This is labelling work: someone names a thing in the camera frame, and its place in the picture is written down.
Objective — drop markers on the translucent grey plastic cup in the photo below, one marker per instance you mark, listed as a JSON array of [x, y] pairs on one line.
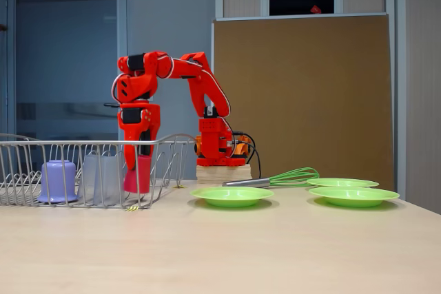
[[113, 184], [86, 184]]

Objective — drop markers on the orange-red robot arm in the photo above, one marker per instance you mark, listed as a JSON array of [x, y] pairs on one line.
[[210, 94]]

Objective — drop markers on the green plastic plate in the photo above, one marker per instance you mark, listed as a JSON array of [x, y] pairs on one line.
[[355, 197], [344, 182], [231, 197]]

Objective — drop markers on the brown pin board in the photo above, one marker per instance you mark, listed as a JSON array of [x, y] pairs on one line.
[[344, 101]]

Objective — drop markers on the small red object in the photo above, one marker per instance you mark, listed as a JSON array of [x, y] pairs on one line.
[[314, 9]]

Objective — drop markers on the red plastic cup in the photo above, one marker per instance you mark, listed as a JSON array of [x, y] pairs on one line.
[[141, 177]]

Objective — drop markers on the orange-red gripper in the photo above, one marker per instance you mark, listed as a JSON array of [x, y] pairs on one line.
[[140, 126]]

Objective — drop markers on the wooden base block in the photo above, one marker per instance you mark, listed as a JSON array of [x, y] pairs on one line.
[[224, 174]]

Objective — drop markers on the purple plastic mug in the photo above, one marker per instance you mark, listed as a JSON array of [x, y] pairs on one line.
[[56, 180]]

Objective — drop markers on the small yellow tape marker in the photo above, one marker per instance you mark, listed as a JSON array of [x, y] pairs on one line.
[[179, 187]]

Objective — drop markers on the grey glazed door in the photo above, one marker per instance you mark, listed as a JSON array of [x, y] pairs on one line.
[[69, 49]]

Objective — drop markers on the yellow black striped tape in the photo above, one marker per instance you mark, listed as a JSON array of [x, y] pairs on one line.
[[132, 208]]

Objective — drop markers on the light orange table clamp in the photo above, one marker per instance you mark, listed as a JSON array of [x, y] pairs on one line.
[[197, 146]]

